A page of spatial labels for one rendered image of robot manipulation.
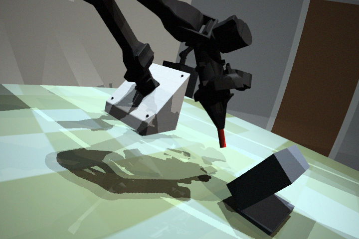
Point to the red peg with white band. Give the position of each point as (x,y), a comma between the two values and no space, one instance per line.
(221,137)

